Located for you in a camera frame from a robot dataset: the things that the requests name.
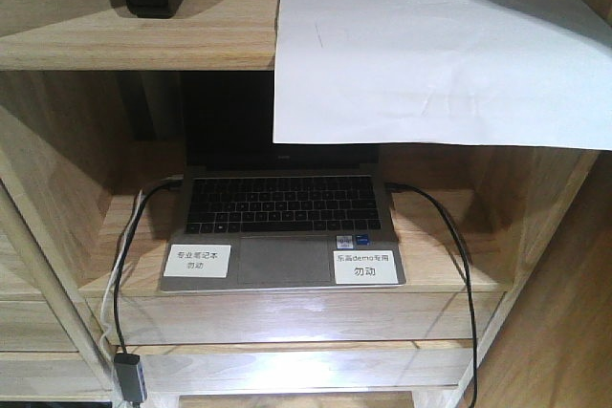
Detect black right laptop cable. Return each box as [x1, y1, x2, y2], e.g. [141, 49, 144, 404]
[385, 182, 480, 408]

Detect grey laptop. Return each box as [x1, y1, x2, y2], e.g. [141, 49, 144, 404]
[160, 71, 405, 293]

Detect white laptop label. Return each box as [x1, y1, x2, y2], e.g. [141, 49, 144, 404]
[164, 245, 231, 278]
[333, 250, 400, 285]

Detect white cable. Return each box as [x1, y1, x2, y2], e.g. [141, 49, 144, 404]
[98, 177, 179, 399]

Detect black laptop cable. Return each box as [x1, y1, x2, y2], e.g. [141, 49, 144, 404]
[385, 182, 480, 408]
[113, 182, 183, 355]

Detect black left laptop cable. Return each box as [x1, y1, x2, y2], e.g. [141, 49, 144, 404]
[113, 182, 183, 355]

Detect white paper sheet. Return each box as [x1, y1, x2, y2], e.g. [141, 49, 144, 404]
[273, 0, 611, 150]

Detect white left laptop label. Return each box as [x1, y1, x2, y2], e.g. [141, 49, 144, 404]
[164, 245, 231, 278]

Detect white right laptop label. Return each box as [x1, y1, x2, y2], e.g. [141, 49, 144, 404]
[333, 250, 400, 285]

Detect wooden shelf unit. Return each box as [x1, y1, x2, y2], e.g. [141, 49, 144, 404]
[1, 0, 611, 407]

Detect grey USB hub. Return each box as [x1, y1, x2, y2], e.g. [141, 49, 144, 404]
[113, 353, 147, 404]

